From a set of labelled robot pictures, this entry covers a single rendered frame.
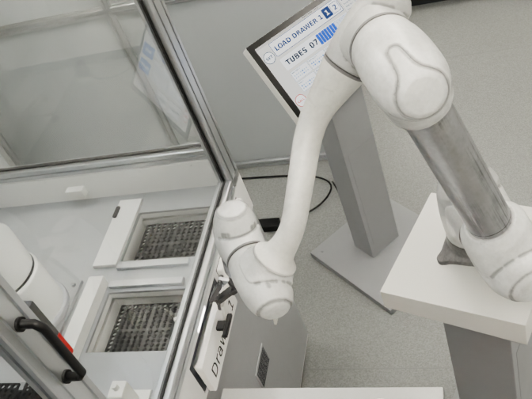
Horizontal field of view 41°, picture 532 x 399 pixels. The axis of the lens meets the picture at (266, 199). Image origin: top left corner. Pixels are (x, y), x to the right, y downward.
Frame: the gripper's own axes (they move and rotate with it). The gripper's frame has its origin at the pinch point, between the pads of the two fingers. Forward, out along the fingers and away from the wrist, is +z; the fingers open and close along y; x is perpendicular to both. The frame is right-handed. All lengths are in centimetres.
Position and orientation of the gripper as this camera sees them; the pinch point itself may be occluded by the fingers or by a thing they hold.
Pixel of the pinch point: (250, 316)
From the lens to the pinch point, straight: 190.3
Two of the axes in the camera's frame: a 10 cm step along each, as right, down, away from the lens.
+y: -9.8, -0.6, 1.7
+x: -1.6, 7.1, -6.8
